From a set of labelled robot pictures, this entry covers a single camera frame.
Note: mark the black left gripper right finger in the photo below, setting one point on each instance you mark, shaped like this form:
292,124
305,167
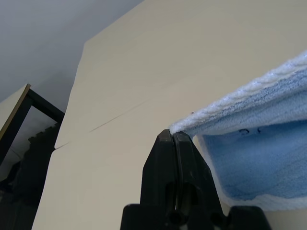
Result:
199,182

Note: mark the light blue towel white trim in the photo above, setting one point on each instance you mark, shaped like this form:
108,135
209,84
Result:
251,148

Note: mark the beige table with black frame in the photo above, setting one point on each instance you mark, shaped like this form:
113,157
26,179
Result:
36,100

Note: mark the black foam floor mat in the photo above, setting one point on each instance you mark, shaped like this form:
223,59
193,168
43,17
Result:
31,167

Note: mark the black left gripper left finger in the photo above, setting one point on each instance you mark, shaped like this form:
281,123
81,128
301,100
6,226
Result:
158,172

